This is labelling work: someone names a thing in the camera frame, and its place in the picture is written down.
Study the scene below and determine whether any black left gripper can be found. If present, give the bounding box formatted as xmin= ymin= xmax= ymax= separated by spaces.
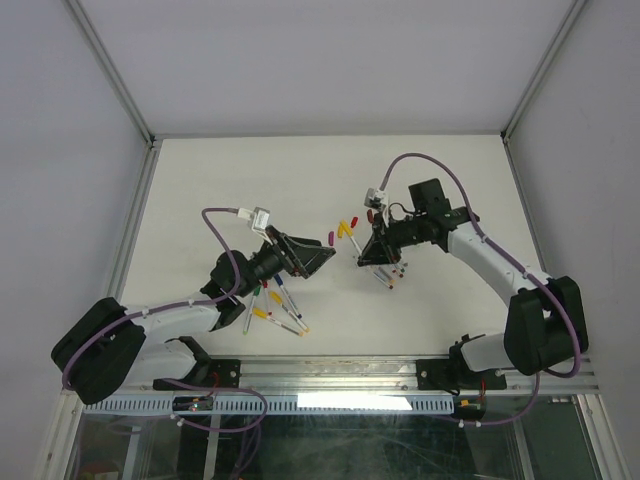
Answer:
xmin=236 ymin=225 xmax=334 ymax=298

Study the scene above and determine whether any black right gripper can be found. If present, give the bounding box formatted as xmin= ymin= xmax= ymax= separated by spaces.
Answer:
xmin=357 ymin=210 xmax=426 ymax=266

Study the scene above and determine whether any red cap marker group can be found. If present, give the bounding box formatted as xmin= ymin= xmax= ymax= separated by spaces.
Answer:
xmin=377 ymin=268 xmax=395 ymax=288

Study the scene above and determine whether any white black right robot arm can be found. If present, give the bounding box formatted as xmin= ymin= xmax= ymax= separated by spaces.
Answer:
xmin=357 ymin=179 xmax=589 ymax=387

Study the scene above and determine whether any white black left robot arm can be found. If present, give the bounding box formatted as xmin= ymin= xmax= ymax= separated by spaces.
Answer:
xmin=51 ymin=226 xmax=335 ymax=405

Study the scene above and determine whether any blue cap marker pen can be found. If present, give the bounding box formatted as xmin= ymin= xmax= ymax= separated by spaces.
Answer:
xmin=274 ymin=274 xmax=302 ymax=319

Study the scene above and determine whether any green cap marker pen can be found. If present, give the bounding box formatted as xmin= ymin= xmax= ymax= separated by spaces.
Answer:
xmin=242 ymin=286 xmax=262 ymax=336

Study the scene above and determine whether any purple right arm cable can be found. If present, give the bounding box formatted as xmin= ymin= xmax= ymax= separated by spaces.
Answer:
xmin=372 ymin=152 xmax=584 ymax=429

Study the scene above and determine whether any aluminium frame rail front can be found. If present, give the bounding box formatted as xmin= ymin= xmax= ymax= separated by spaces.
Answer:
xmin=114 ymin=355 xmax=601 ymax=396

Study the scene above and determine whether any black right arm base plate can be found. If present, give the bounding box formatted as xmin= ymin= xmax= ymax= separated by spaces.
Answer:
xmin=415 ymin=358 xmax=507 ymax=394

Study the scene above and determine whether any grey slotted cable duct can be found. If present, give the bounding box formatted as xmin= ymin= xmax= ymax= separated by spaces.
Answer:
xmin=84 ymin=392 xmax=455 ymax=416

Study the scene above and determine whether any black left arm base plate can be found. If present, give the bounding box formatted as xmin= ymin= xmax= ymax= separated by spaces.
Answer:
xmin=152 ymin=358 xmax=241 ymax=391

